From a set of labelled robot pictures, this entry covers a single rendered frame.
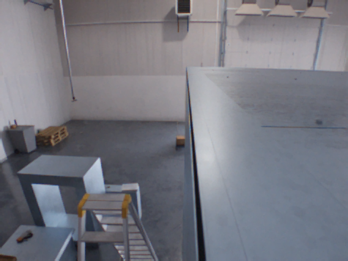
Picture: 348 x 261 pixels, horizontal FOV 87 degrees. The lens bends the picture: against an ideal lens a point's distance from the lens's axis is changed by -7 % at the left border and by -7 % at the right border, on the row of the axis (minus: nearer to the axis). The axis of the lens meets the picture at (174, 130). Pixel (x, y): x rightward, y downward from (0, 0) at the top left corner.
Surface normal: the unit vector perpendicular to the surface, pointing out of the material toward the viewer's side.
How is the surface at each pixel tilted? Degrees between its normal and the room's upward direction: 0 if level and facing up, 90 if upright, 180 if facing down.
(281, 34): 90
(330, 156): 0
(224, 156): 0
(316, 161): 0
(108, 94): 90
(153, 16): 90
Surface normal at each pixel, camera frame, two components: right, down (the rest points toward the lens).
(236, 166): 0.00, -0.94
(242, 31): -0.06, 0.35
